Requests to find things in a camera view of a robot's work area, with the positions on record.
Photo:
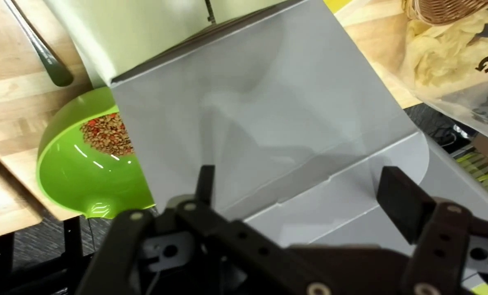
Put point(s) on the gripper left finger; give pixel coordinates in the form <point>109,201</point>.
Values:
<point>227,231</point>

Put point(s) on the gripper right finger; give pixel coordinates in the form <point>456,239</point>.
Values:
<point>440,241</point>

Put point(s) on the white cardboard box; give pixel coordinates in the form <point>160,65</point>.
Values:
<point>268,106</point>

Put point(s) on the green and yellow striped object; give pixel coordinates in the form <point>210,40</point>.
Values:
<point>483,174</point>

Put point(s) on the heap of brown grains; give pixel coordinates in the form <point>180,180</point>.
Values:
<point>107,135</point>

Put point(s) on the green plastic bowl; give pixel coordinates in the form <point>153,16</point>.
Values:
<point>76,180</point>

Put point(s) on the clear bag of chips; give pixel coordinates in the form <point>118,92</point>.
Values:
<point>444,61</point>

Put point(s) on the wicker basket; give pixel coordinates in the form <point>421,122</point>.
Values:
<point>440,10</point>

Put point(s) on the dark green utensil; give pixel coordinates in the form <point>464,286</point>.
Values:
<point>47,61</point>

